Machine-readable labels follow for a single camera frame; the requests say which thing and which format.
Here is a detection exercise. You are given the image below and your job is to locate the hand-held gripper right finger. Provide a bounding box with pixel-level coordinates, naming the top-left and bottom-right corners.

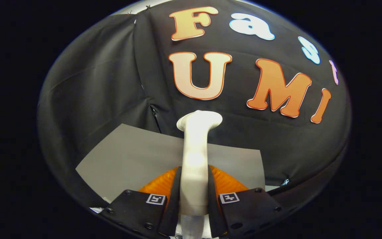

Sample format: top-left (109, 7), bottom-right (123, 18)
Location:
top-left (207, 164), bottom-right (292, 239)

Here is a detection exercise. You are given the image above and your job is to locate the white garment steamer head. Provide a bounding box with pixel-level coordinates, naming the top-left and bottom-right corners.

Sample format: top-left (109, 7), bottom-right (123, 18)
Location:
top-left (176, 110), bottom-right (223, 216)

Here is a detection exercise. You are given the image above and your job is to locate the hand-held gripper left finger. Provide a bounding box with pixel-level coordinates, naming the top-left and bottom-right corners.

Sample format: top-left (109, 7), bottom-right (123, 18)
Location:
top-left (99, 165), bottom-right (182, 239)

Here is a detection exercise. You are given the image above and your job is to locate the grey drawer cabinet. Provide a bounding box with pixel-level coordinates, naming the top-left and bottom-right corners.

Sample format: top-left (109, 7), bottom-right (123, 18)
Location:
top-left (76, 123), bottom-right (265, 203)

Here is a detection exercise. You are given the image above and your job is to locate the row of black clips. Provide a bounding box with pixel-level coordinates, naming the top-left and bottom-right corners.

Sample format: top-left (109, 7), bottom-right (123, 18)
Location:
top-left (126, 5), bottom-right (152, 15)

